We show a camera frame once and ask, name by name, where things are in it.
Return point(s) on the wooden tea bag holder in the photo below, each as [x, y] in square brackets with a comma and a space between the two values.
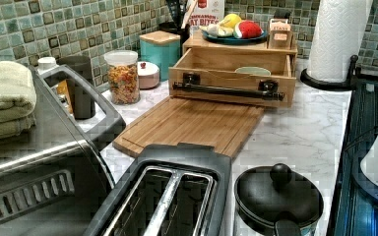
[280, 34]

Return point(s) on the cereal box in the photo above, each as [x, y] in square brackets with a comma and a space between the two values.
[206, 12]

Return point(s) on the plush banana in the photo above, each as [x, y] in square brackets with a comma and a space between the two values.
[217, 30]

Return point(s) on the teal canister with wooden lid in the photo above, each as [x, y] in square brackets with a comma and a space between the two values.
[161, 48]

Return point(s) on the dark grey tumbler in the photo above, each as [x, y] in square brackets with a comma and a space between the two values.
[82, 104]

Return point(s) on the wooden drawer with black handle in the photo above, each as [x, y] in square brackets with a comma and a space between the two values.
[192, 77]

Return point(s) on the black two slot toaster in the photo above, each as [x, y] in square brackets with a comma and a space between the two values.
[167, 191]

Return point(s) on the black paper towel stand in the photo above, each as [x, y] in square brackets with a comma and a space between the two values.
[348, 84]

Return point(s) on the folded green towel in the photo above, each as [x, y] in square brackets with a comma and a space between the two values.
[17, 99]

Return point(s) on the paper towel roll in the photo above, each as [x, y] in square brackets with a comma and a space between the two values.
[338, 34]

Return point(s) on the plush watermelon slice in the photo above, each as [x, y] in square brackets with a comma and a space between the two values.
[246, 30]

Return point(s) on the pale green bowl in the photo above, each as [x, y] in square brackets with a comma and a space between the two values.
[253, 71]

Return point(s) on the bamboo cutting board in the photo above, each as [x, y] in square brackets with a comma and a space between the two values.
[224, 127]

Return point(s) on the blue plate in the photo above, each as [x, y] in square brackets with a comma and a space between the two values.
[231, 40]

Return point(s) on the wooden spoon handle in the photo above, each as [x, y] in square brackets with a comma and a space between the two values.
[188, 11]

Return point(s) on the cereal jar with white lid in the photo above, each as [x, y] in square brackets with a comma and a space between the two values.
[123, 76]

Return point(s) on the yellow plush lemon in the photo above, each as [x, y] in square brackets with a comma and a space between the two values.
[230, 20]

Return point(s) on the wooden drawer cabinet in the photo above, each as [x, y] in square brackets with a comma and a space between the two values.
[231, 54]

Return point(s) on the silver toaster oven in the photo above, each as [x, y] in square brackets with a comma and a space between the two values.
[52, 177]

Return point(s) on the black pot with lid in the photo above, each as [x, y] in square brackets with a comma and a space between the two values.
[277, 201]

